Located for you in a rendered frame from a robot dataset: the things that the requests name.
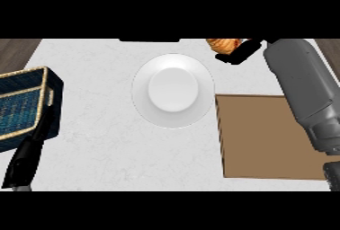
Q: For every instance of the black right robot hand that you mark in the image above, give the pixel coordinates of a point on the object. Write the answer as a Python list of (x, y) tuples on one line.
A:
[(242, 54)]

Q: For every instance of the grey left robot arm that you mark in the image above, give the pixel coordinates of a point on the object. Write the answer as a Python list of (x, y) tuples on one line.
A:
[(23, 188)]

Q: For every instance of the golden brown croissant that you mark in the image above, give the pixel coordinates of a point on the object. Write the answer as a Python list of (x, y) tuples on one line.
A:
[(223, 45)]

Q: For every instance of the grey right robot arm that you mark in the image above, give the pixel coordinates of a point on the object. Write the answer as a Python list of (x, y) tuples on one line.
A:
[(305, 90)]

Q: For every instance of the brown flat tray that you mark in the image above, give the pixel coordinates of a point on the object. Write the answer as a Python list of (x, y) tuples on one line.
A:
[(261, 137)]

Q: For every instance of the white oval plate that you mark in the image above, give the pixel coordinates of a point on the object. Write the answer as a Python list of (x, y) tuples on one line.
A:
[(174, 90)]

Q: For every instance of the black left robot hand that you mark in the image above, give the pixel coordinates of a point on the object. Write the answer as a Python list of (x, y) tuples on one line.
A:
[(28, 158)]

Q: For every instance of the blue basket with yellow trim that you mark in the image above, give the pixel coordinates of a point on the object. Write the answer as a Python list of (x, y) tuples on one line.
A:
[(20, 110)]

